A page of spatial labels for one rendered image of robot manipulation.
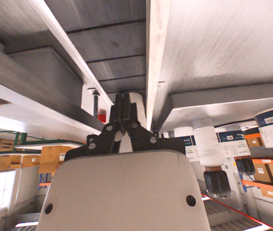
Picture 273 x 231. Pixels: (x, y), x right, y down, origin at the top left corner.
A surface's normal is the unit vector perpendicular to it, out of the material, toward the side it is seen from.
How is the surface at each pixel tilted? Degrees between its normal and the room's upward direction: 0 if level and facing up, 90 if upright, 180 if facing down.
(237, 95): 90
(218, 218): 90
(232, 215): 90
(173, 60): 0
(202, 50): 0
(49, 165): 100
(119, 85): 0
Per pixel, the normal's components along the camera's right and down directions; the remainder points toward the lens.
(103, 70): 0.09, 0.94
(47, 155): 0.03, -0.32
